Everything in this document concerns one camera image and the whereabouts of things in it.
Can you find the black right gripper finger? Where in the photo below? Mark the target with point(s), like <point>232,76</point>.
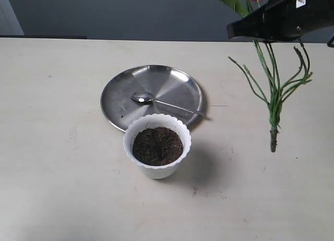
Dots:
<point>284,20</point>

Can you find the artificial red anthurium plant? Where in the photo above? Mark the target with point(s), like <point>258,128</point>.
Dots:
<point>278,92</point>

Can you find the small steel spoon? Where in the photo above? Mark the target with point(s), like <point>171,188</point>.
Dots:
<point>146,97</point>

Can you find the white scalloped plastic pot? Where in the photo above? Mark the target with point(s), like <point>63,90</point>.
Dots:
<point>151,122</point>

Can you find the dark soil in pot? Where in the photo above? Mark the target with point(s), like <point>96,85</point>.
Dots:
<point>157,146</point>

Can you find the round steel plate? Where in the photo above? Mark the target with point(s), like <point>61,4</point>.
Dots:
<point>166,83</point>

